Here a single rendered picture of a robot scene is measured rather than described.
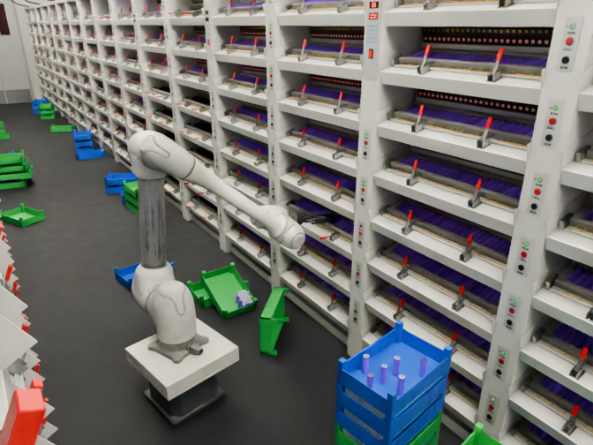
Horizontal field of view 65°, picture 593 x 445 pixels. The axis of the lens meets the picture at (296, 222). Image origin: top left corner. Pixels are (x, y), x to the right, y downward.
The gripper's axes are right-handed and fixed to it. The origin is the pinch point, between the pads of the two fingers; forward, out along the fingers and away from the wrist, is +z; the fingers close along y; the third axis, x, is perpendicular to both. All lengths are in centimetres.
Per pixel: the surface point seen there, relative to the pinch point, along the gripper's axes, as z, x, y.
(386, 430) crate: -47, -29, 99
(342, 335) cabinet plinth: 12, -56, 17
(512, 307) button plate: -5, 5, 100
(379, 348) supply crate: -32, -19, 77
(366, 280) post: -0.4, -16.6, 34.9
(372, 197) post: -8.9, 20.5, 34.8
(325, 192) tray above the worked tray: -4.5, 12.6, -0.6
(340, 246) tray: -3.2, -8.2, 16.8
